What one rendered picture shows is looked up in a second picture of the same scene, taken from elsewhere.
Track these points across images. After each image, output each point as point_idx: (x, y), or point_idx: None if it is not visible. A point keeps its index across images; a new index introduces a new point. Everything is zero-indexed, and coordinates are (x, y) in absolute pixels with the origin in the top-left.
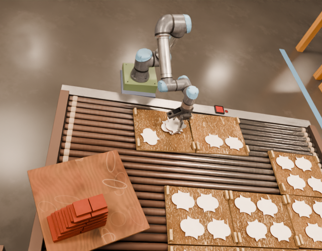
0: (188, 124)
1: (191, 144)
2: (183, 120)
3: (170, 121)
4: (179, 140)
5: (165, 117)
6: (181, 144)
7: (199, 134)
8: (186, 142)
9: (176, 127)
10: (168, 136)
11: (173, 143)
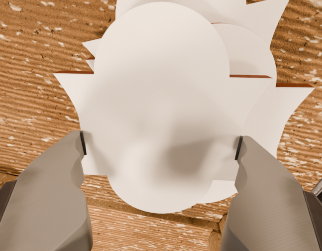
0: (186, 213)
1: (19, 174)
2: (226, 202)
3: (233, 106)
4: (46, 110)
5: (316, 84)
6: (3, 113)
7: (105, 237)
8: (31, 154)
9: (128, 138)
10: (76, 22)
11: None
